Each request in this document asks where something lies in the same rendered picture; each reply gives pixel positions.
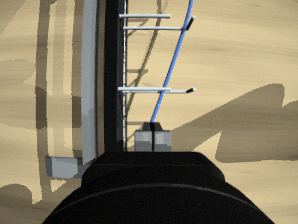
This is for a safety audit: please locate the dark blue cable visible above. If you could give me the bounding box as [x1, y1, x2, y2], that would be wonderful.
[150, 0, 193, 122]

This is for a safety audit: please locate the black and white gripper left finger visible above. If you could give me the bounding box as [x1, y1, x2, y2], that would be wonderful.
[134, 122, 152, 152]

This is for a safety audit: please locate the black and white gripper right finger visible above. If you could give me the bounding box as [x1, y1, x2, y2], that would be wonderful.
[152, 122, 171, 152]

